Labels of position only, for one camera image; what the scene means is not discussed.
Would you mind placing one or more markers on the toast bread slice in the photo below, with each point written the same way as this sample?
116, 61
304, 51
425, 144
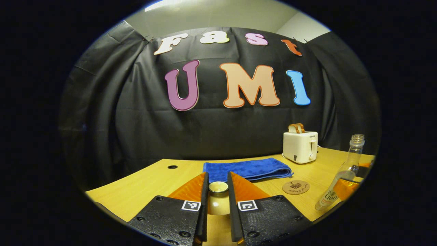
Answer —
301, 127
292, 129

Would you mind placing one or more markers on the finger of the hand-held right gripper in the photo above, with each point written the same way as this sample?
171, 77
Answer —
350, 189
366, 171

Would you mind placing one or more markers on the cream teacup lid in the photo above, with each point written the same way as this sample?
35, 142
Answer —
218, 201

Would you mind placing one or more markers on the black backdrop cloth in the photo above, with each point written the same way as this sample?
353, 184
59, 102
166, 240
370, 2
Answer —
136, 119

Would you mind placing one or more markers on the blue folded towel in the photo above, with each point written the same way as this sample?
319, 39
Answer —
245, 169

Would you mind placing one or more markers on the clear glass water bottle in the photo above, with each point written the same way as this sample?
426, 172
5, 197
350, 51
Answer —
355, 150

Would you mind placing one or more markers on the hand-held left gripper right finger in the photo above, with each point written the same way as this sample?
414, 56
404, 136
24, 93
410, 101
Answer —
266, 218

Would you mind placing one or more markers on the white toaster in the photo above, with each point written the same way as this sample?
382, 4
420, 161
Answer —
298, 147

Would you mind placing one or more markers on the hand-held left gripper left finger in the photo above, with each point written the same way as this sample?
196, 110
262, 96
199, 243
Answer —
170, 218

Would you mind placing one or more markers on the round cork coaster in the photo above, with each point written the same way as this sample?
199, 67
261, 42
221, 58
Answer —
295, 187

